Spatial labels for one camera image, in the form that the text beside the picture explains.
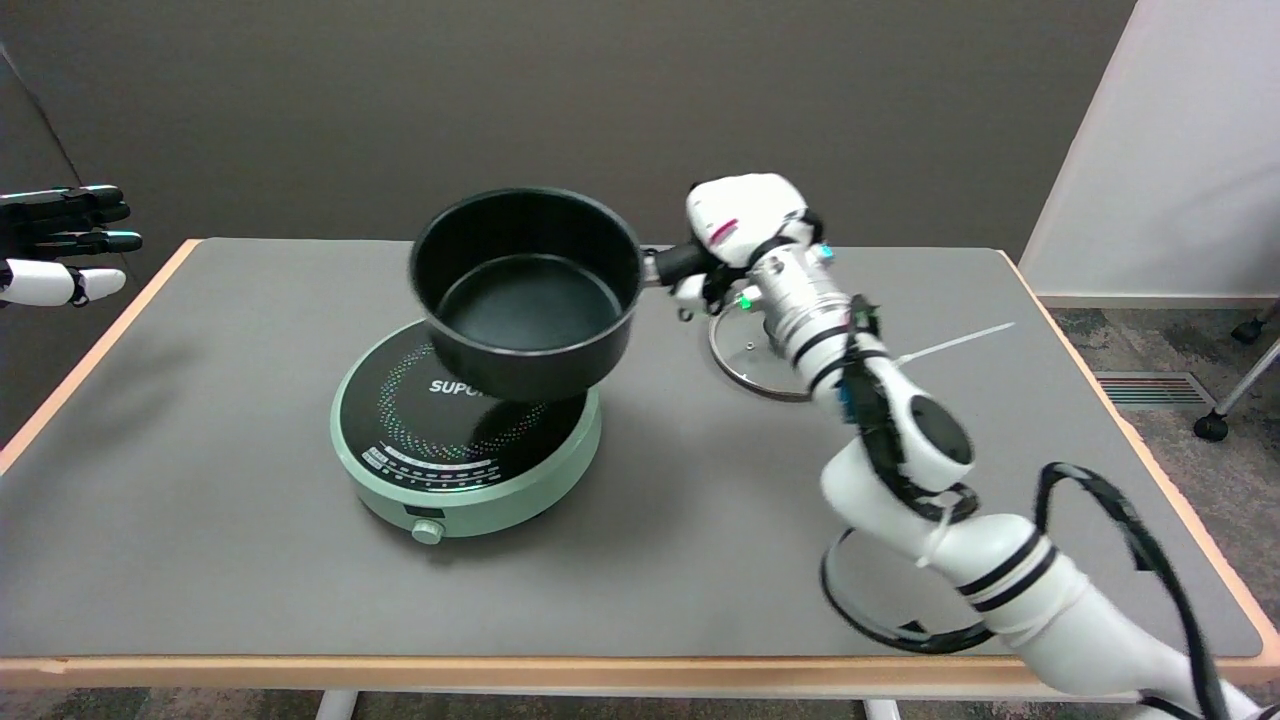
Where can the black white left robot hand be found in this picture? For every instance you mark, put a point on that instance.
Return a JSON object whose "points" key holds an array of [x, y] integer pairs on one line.
{"points": [[40, 283]]}

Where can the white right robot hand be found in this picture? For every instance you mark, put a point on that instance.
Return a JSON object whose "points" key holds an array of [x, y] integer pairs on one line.
{"points": [[750, 210]]}

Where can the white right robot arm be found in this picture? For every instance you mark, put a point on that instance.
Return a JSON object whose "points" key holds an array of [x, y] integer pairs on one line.
{"points": [[1030, 590]]}

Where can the glass pot lid black knob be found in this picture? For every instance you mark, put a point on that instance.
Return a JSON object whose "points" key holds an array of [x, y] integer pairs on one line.
{"points": [[745, 362]]}

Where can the white zip tie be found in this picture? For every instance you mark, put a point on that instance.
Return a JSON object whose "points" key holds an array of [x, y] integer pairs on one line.
{"points": [[960, 340]]}

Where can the grey table mat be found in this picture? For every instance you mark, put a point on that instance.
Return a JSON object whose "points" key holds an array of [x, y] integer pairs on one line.
{"points": [[300, 580]]}

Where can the green induction cooker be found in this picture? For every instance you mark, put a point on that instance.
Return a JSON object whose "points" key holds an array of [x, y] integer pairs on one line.
{"points": [[480, 500]]}

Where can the floor air vent grille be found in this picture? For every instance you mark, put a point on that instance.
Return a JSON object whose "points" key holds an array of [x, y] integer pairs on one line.
{"points": [[1150, 390]]}

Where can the grey chair leg with caster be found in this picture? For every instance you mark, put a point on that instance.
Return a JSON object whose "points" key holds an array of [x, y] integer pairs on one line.
{"points": [[1250, 328], [1240, 390]]}

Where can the white table leg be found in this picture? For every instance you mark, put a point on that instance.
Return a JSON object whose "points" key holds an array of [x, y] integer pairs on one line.
{"points": [[882, 710], [336, 706]]}

